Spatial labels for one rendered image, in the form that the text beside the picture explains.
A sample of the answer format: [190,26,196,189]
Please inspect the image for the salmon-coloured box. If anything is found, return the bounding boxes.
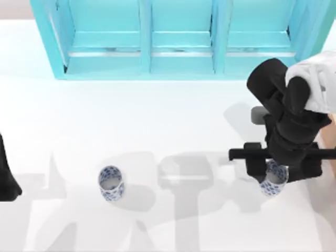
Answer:
[318,112,336,151]

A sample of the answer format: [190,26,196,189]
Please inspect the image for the pale grey rounded box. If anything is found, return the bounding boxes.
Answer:
[250,106,269,124]

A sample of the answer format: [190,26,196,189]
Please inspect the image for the blue and white cup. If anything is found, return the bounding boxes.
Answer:
[259,160,290,198]
[98,165,125,203]

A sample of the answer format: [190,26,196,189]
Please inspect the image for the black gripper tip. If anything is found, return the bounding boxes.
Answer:
[0,133,23,203]

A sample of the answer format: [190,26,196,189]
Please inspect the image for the light blue rack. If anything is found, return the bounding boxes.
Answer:
[29,0,334,81]

